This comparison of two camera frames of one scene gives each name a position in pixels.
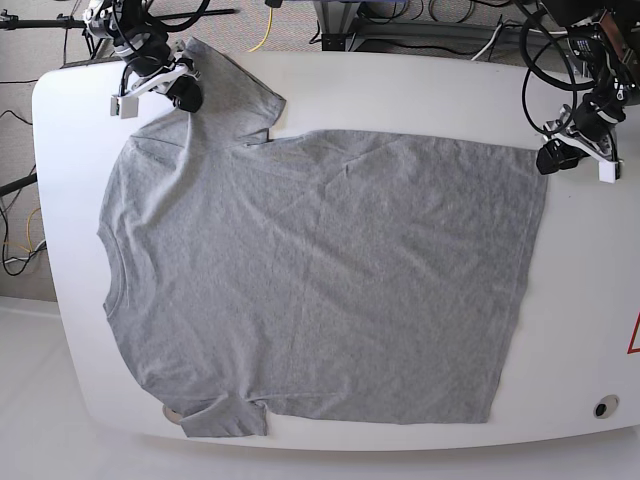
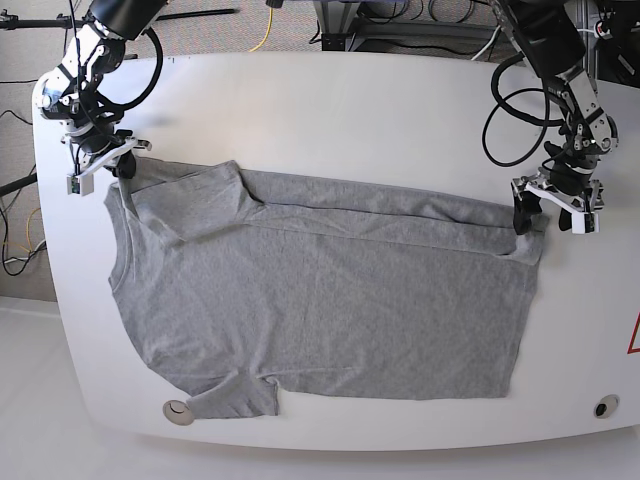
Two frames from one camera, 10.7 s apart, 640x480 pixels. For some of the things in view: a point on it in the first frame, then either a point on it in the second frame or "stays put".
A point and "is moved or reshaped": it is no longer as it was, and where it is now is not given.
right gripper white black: x=128 y=102 to x=96 y=147
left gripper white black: x=603 y=151 to x=569 y=186
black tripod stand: x=66 y=22 stays put
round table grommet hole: x=606 y=406 stays put
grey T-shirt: x=350 y=276 is moved or reshaped
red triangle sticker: x=631 y=349 stays put
